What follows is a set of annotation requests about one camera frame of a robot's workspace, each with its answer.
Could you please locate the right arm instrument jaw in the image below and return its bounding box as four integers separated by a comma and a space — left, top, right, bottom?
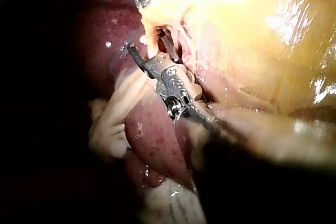
156, 27, 181, 61
127, 43, 152, 74

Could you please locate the dark red liver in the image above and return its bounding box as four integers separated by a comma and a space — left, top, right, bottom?
73, 0, 221, 193

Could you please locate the right arm instrument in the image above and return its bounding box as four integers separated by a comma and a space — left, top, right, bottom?
143, 53, 219, 131

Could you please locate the gallbladder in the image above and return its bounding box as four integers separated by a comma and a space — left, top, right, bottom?
141, 0, 336, 120

